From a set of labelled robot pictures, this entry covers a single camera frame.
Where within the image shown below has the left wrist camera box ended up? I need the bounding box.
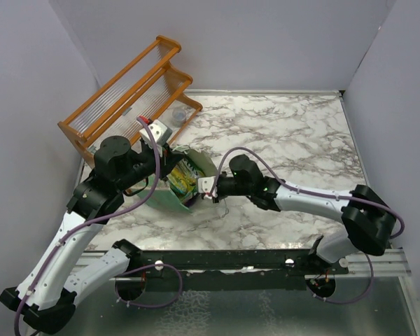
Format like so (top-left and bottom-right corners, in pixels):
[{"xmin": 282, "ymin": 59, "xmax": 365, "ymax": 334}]
[{"xmin": 136, "ymin": 116, "xmax": 173, "ymax": 148}]

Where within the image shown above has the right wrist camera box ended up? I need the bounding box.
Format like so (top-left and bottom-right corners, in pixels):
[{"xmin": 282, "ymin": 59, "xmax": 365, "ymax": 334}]
[{"xmin": 197, "ymin": 176, "xmax": 218, "ymax": 200}]

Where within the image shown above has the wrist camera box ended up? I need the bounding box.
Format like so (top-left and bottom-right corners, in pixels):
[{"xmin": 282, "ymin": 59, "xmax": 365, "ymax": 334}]
[
  {"xmin": 197, "ymin": 176, "xmax": 218, "ymax": 200},
  {"xmin": 136, "ymin": 116, "xmax": 173, "ymax": 148}
]

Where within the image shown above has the orange wooden shelf rack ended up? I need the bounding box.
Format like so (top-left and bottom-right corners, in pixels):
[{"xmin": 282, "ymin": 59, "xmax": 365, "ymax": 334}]
[{"xmin": 58, "ymin": 35, "xmax": 202, "ymax": 167}]

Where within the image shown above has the small clear plastic jar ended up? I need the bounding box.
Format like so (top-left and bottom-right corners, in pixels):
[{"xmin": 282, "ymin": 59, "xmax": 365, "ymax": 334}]
[{"xmin": 171, "ymin": 108, "xmax": 187, "ymax": 127}]

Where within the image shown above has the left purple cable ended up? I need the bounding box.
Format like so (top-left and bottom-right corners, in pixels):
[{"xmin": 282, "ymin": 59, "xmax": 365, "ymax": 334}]
[{"xmin": 14, "ymin": 117, "xmax": 183, "ymax": 336}]

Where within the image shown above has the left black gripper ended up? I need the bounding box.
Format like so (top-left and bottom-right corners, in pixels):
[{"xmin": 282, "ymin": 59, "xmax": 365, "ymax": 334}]
[{"xmin": 117, "ymin": 142, "xmax": 186, "ymax": 192}]

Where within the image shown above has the green printed paper bag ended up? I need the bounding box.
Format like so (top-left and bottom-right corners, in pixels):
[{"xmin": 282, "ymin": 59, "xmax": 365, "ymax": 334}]
[{"xmin": 146, "ymin": 145, "xmax": 217, "ymax": 214}]

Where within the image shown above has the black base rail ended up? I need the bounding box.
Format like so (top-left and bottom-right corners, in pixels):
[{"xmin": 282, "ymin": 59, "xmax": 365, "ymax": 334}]
[{"xmin": 113, "ymin": 239, "xmax": 348, "ymax": 291}]

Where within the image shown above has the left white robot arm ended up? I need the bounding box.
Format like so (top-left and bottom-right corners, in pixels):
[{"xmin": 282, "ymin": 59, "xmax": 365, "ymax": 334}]
[{"xmin": 0, "ymin": 136, "xmax": 185, "ymax": 335}]

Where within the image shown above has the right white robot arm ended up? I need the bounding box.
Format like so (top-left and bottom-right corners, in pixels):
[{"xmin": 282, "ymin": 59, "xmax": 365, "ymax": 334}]
[{"xmin": 197, "ymin": 155, "xmax": 396, "ymax": 274}]

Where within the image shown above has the green yellow snack packet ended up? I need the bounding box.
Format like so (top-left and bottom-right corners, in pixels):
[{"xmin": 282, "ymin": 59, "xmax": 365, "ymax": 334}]
[{"xmin": 167, "ymin": 159, "xmax": 204, "ymax": 204}]

